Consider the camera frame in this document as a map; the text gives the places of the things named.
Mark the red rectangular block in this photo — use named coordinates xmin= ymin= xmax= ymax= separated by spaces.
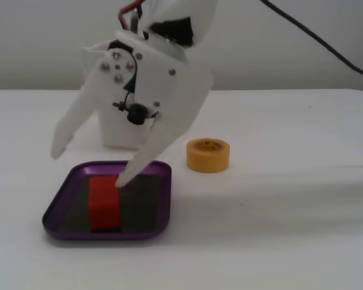
xmin=88 ymin=174 xmax=122 ymax=233

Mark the white plastic pen holder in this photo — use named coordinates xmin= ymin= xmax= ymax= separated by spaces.
xmin=80 ymin=42 xmax=154 ymax=151

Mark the yellow masking tape roll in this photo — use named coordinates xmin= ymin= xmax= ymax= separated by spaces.
xmin=186 ymin=137 xmax=231 ymax=174

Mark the small black knob plug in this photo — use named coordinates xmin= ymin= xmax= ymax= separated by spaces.
xmin=113 ymin=91 xmax=150 ymax=126

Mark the black cable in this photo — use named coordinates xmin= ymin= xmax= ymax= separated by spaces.
xmin=259 ymin=0 xmax=363 ymax=79

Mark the purple metal tray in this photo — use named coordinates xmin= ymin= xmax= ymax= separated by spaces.
xmin=42 ymin=159 xmax=173 ymax=242

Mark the red and white wire bundle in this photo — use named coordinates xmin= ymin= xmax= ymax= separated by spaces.
xmin=118 ymin=0 xmax=148 ymax=33

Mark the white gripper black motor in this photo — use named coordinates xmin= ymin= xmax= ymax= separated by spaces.
xmin=50 ymin=29 xmax=214 ymax=188

